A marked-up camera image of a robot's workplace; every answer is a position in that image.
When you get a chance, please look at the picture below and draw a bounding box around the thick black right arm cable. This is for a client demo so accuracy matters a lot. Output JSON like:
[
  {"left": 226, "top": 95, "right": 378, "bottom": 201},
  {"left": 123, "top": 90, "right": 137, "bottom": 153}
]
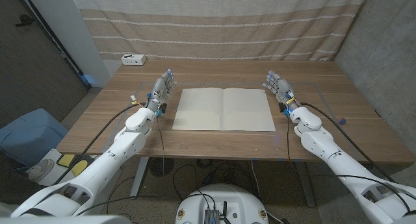
[{"left": 300, "top": 102, "right": 397, "bottom": 183}]

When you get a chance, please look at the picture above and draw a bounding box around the blue padded seat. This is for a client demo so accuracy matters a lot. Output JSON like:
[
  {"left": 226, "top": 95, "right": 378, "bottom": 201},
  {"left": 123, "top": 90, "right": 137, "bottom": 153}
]
[{"left": 0, "top": 108, "right": 69, "bottom": 168}]

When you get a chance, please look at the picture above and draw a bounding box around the thin black left wrist cable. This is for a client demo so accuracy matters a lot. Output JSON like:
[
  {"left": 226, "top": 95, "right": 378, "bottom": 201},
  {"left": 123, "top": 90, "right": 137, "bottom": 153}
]
[{"left": 76, "top": 115, "right": 168, "bottom": 217}]

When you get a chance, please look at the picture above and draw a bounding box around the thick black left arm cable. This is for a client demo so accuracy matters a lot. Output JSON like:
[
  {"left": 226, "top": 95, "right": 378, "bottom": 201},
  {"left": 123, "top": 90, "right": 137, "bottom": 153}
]
[{"left": 51, "top": 102, "right": 147, "bottom": 186}]

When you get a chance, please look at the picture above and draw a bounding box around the white power strip box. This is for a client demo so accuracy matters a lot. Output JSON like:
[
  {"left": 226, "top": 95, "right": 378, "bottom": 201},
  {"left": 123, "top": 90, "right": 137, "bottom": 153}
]
[{"left": 121, "top": 54, "right": 147, "bottom": 66}]

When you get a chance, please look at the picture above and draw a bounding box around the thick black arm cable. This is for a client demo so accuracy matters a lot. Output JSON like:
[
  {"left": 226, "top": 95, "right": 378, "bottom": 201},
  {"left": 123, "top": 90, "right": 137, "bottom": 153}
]
[
  {"left": 300, "top": 102, "right": 397, "bottom": 183},
  {"left": 51, "top": 102, "right": 147, "bottom": 186}
]

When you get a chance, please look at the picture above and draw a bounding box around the white floor platform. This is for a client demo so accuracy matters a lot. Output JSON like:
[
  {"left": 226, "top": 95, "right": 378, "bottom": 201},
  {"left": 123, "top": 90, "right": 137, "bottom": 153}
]
[{"left": 24, "top": 148, "right": 123, "bottom": 215}]

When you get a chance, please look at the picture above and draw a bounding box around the black door handle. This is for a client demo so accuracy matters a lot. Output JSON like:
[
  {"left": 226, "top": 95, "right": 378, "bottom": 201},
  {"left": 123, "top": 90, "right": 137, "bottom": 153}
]
[{"left": 15, "top": 14, "right": 35, "bottom": 27}]

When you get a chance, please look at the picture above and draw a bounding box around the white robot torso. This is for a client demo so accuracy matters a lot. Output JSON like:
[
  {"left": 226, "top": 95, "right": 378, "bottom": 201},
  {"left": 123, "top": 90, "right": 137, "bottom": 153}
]
[{"left": 175, "top": 183, "right": 270, "bottom": 224}]

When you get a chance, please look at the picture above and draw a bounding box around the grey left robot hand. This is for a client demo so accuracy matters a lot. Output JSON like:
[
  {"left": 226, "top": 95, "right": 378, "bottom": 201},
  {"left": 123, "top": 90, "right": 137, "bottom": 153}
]
[{"left": 145, "top": 68, "right": 177, "bottom": 113}]

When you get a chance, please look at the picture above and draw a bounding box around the grey table leg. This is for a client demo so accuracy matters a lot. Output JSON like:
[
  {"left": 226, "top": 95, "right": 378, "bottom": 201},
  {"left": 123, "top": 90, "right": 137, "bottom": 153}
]
[{"left": 294, "top": 161, "right": 317, "bottom": 208}]

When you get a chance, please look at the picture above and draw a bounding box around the white table leg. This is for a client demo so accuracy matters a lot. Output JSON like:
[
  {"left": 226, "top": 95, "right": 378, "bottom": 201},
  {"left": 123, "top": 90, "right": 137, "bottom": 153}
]
[{"left": 129, "top": 156, "right": 150, "bottom": 199}]

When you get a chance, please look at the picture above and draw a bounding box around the beige striped cloth backdrop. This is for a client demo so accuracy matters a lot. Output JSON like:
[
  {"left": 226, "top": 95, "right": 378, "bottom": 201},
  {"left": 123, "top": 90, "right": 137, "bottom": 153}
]
[{"left": 70, "top": 0, "right": 371, "bottom": 62}]

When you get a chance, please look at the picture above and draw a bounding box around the dark trouser leg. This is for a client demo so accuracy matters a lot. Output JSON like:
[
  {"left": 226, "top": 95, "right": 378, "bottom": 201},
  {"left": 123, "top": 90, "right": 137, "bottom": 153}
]
[{"left": 0, "top": 151, "right": 45, "bottom": 206}]

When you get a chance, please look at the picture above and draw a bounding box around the cream paper file folder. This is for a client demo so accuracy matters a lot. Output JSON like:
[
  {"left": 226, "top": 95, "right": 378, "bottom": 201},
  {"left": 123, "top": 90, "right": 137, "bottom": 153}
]
[{"left": 172, "top": 87, "right": 277, "bottom": 132}]

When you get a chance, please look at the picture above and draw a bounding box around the grey sneaker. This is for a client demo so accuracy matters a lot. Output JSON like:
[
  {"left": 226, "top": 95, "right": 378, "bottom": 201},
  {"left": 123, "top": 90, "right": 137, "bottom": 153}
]
[{"left": 25, "top": 158, "right": 55, "bottom": 182}]

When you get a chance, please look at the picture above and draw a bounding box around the grey electronics box on torso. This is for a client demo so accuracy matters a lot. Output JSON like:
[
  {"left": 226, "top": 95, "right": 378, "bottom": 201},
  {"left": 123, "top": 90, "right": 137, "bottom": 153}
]
[{"left": 203, "top": 208, "right": 221, "bottom": 224}]

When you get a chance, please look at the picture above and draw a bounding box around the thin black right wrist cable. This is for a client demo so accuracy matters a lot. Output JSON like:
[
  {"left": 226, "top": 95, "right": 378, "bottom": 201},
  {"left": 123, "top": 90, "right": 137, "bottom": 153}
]
[{"left": 285, "top": 115, "right": 298, "bottom": 163}]

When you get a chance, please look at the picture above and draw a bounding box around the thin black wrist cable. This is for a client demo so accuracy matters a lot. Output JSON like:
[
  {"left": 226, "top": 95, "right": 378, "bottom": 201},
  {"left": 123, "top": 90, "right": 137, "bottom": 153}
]
[
  {"left": 76, "top": 115, "right": 168, "bottom": 217},
  {"left": 285, "top": 115, "right": 298, "bottom": 163}
]

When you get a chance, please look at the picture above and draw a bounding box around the yellow black foot pedal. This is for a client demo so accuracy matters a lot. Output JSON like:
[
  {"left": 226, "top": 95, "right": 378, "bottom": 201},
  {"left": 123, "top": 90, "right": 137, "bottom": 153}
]
[{"left": 57, "top": 153, "right": 88, "bottom": 178}]

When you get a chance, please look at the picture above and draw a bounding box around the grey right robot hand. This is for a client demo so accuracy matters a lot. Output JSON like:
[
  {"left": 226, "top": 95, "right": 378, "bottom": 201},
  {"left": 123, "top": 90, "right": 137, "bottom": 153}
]
[{"left": 262, "top": 70, "right": 302, "bottom": 113}]

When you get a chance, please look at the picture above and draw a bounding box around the black round floor fan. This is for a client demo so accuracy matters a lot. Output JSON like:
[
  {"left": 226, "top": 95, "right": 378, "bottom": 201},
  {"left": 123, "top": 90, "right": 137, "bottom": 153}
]
[{"left": 148, "top": 157, "right": 176, "bottom": 178}]

